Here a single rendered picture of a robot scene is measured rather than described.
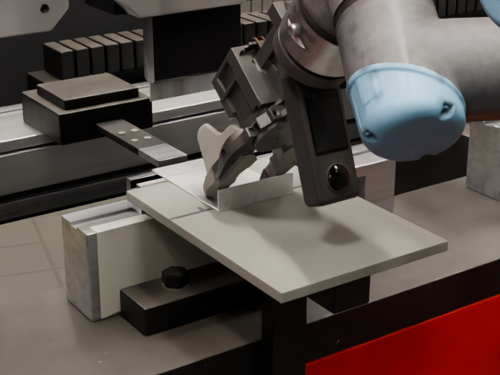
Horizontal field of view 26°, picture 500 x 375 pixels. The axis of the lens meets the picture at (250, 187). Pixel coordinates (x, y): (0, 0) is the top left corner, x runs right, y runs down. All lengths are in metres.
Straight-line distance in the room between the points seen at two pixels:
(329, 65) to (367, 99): 0.13
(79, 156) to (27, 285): 1.86
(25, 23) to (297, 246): 0.30
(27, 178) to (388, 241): 0.50
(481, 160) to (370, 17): 0.66
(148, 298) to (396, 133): 0.40
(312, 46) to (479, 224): 0.52
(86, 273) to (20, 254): 2.28
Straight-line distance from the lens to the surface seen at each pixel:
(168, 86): 1.08
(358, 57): 0.76
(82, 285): 1.09
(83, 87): 1.29
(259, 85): 0.94
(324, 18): 0.84
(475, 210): 1.37
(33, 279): 3.19
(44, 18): 0.95
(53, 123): 1.25
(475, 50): 0.77
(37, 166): 1.30
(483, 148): 1.40
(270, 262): 0.91
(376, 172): 1.24
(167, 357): 1.02
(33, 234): 3.48
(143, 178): 1.10
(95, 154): 1.33
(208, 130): 1.01
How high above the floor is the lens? 1.39
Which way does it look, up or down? 22 degrees down
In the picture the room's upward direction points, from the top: straight up
